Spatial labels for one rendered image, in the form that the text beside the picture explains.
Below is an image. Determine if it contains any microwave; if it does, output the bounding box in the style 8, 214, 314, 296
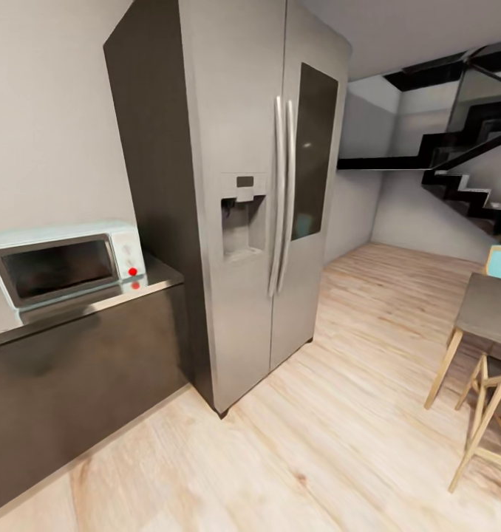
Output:
0, 218, 146, 311

